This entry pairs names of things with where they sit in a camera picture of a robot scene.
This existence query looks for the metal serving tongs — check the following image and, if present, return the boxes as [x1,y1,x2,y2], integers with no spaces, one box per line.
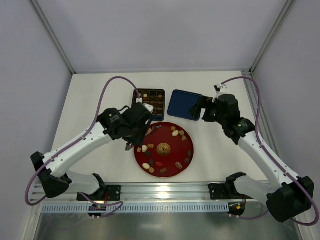
[124,126,161,152]

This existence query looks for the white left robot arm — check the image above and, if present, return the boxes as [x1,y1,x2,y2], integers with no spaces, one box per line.
[31,102,197,201]

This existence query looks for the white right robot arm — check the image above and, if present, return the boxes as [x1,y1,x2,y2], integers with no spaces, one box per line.
[200,94,320,226]

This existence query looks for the white swirl oval chocolate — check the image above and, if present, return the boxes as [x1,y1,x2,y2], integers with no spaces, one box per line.
[172,130,179,137]

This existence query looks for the dark square chocolate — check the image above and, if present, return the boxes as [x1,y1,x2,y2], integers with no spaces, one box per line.
[145,150,152,157]

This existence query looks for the blue chocolate tin box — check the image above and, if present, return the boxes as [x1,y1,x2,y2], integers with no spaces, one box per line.
[137,88,166,122]

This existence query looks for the dark heart chocolate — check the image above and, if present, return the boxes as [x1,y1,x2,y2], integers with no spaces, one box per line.
[148,159,155,165]

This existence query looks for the brown square chocolate front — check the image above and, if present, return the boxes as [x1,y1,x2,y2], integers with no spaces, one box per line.
[160,168,167,174]

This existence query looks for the caramel oval chocolate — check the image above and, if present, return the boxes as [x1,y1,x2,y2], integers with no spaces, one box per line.
[175,162,182,169]

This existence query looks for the blue tin lid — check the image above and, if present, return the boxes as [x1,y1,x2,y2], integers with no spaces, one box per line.
[167,89,202,121]

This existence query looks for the red round lacquer tray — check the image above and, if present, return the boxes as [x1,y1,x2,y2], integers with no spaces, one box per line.
[133,122,195,178]

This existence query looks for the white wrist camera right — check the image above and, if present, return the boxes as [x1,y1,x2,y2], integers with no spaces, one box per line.
[214,83,230,95]

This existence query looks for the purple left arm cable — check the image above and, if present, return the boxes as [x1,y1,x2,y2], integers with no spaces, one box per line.
[24,76,141,218]

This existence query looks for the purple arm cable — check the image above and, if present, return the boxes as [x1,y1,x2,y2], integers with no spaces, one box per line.
[24,76,141,218]
[219,76,317,223]

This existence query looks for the aluminium mounting rail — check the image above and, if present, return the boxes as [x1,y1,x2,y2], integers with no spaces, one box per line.
[28,182,255,203]

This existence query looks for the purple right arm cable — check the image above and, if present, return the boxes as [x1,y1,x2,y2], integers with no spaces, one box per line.
[219,76,317,223]

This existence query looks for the slotted cable duct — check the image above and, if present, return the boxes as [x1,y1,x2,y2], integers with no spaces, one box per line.
[41,202,229,214]

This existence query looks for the right aluminium frame post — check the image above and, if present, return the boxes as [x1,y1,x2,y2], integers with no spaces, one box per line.
[249,0,297,76]

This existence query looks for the aluminium frame post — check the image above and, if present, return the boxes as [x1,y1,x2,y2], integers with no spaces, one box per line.
[249,0,297,76]
[29,0,76,75]

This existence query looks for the left aluminium frame post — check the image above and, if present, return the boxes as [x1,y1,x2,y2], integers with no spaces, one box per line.
[29,0,76,75]

